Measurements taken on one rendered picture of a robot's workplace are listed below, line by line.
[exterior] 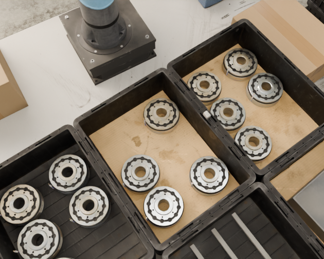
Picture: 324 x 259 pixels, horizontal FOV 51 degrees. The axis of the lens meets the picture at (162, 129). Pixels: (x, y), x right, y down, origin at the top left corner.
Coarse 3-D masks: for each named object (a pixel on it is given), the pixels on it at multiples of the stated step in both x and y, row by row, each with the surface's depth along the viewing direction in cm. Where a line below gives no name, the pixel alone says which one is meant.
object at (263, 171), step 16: (224, 32) 100; (256, 32) 100; (192, 48) 97; (272, 48) 97; (288, 64) 95; (176, 80) 93; (304, 80) 93; (192, 96) 91; (320, 96) 91; (224, 128) 87; (320, 128) 89; (304, 144) 86; (256, 176) 84
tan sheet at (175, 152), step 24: (120, 120) 99; (96, 144) 96; (120, 144) 96; (144, 144) 96; (168, 144) 96; (192, 144) 96; (120, 168) 94; (168, 168) 94; (192, 192) 91; (144, 216) 88; (192, 216) 88
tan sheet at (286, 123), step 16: (208, 64) 107; (240, 64) 107; (224, 80) 105; (224, 96) 102; (240, 96) 102; (288, 96) 102; (256, 112) 100; (272, 112) 100; (288, 112) 100; (304, 112) 100; (240, 128) 98; (272, 128) 98; (288, 128) 98; (304, 128) 98; (272, 144) 96; (288, 144) 96; (272, 160) 94
